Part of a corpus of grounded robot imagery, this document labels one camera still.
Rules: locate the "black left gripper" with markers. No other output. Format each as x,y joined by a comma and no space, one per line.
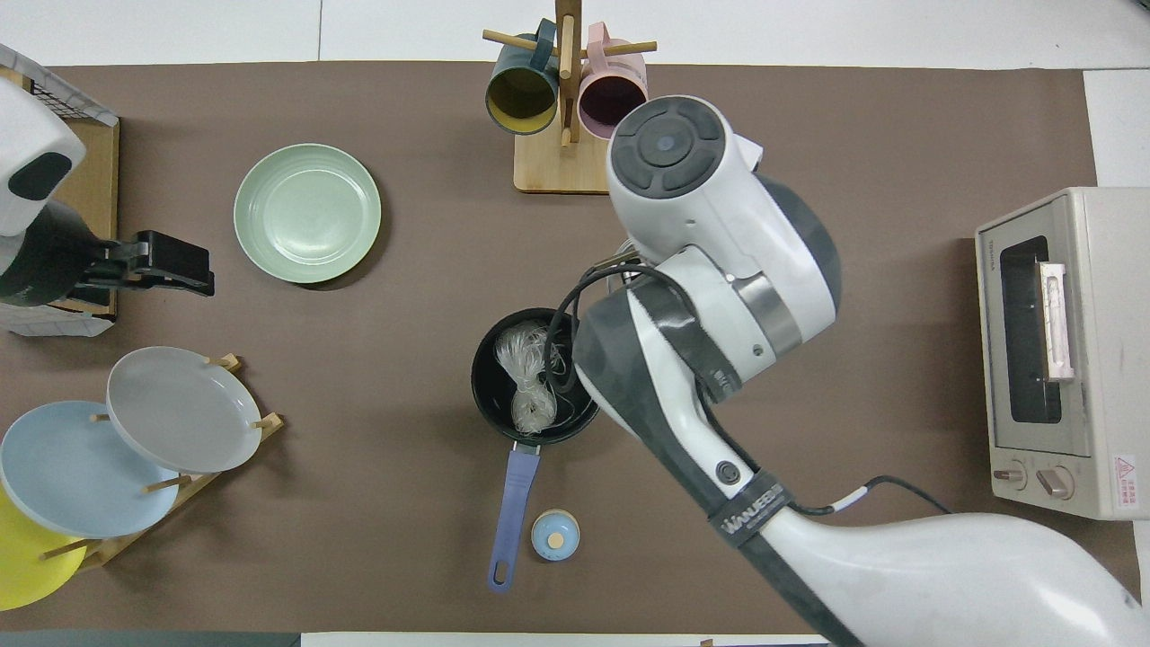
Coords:
108,265

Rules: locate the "white vermicelli bundle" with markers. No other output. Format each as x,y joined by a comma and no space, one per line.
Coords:
530,395

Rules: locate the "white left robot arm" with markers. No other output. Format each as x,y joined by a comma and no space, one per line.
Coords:
27,135

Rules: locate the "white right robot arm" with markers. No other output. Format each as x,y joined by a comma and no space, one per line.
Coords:
719,198

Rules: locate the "mint green plate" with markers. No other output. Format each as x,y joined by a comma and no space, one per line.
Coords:
307,214

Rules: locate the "grey plate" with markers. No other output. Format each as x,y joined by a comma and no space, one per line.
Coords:
180,409

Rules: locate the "light blue plate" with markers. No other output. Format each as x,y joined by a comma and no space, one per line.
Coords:
72,476

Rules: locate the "wooden plate rack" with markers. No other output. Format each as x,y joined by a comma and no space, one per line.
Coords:
121,535

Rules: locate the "yellow plate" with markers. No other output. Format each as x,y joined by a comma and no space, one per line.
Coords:
27,566

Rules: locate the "dark wooden board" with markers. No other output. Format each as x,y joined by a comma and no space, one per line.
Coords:
94,180

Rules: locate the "grey patterned cloth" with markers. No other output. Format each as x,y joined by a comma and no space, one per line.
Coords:
54,322

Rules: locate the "brown table mat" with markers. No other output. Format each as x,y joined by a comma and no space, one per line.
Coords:
377,539

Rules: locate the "dark teal mug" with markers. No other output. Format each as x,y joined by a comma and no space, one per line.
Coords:
521,99

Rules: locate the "wooden mug tree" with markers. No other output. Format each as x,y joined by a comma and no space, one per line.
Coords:
552,171

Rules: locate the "dark blue saucepan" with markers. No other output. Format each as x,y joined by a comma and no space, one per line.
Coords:
517,503

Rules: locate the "pink mug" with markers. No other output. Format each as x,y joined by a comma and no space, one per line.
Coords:
613,103

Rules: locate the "small blue call bell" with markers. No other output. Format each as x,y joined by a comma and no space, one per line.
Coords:
555,536

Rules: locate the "white toaster oven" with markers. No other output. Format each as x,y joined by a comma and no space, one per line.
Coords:
1096,359

